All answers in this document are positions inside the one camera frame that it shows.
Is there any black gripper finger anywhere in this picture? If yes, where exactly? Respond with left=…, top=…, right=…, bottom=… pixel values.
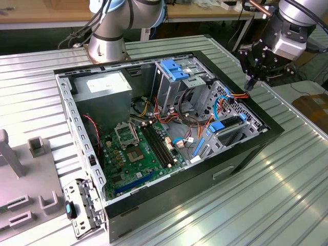
left=250, top=64, right=296, bottom=90
left=237, top=49, right=254, bottom=90

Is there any metal disk bay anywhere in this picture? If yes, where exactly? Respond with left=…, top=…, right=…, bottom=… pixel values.
left=191, top=116, right=259, bottom=165

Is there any brown cardboard box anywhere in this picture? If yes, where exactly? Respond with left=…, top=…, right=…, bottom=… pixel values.
left=291, top=93, right=328, bottom=130

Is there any copper coloured tube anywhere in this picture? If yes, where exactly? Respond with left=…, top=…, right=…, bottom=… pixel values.
left=242, top=0, right=275, bottom=18

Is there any empty blue plastic carrier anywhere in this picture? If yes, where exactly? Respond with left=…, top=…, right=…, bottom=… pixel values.
left=161, top=59, right=191, bottom=80

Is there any grey metal drive cage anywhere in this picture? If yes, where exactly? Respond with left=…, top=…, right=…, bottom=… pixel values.
left=155, top=57, right=213, bottom=113

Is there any blue plastic strip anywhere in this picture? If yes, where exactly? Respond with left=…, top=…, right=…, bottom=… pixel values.
left=192, top=137, right=205, bottom=157

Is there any black metal PC case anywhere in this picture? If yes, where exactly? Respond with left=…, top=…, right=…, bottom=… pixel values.
left=52, top=50, right=285, bottom=244

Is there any black RAM slot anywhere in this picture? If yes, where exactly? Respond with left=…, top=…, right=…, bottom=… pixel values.
left=148, top=124, right=175, bottom=165
left=140, top=125, right=167, bottom=167

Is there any CPU socket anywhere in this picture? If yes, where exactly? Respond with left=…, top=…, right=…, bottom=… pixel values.
left=125, top=145, right=147, bottom=164

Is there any metal socket cover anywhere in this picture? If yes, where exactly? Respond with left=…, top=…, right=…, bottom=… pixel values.
left=114, top=122, right=140, bottom=149

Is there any green motherboard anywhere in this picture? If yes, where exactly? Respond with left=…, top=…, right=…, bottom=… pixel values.
left=98, top=120, right=190, bottom=200

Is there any grey power supply unit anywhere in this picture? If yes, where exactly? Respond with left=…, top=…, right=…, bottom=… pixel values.
left=73, top=70, right=134, bottom=131

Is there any blue expansion slot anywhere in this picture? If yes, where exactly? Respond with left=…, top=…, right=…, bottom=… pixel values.
left=114, top=170, right=157, bottom=195

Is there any wooden desk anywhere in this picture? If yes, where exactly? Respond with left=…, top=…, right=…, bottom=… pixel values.
left=0, top=0, right=257, bottom=25

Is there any black blue card latch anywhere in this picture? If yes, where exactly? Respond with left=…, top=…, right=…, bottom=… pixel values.
left=65, top=200, right=78, bottom=220

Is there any grey parts rack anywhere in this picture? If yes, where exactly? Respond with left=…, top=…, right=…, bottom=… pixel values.
left=0, top=129, right=66, bottom=233

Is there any orange yellow red power wire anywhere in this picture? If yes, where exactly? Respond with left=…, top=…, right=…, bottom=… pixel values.
left=222, top=91, right=250, bottom=106

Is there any blue data wire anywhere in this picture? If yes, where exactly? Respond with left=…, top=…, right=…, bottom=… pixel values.
left=211, top=87, right=231, bottom=121

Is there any red yellow black wire bundle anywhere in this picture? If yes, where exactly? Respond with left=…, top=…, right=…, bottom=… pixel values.
left=128, top=96, right=206, bottom=129

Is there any blue wire with white plug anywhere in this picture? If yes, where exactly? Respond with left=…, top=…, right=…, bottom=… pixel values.
left=173, top=137, right=188, bottom=149

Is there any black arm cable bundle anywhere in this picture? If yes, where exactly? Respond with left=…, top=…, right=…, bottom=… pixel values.
left=58, top=0, right=110, bottom=50

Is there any red black fan wire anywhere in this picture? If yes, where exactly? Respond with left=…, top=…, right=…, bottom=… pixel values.
left=81, top=114, right=104, bottom=136

